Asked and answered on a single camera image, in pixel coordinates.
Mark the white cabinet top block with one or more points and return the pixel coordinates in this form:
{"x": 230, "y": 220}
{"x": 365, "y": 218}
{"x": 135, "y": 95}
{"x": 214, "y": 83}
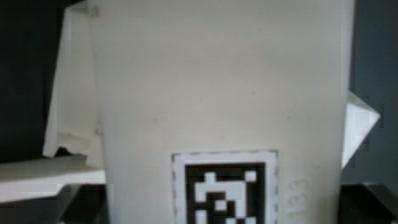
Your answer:
{"x": 201, "y": 104}

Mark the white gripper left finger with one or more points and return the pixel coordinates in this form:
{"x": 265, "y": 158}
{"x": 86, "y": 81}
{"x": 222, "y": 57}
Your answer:
{"x": 87, "y": 208}

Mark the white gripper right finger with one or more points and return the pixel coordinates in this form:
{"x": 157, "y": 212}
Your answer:
{"x": 368, "y": 204}

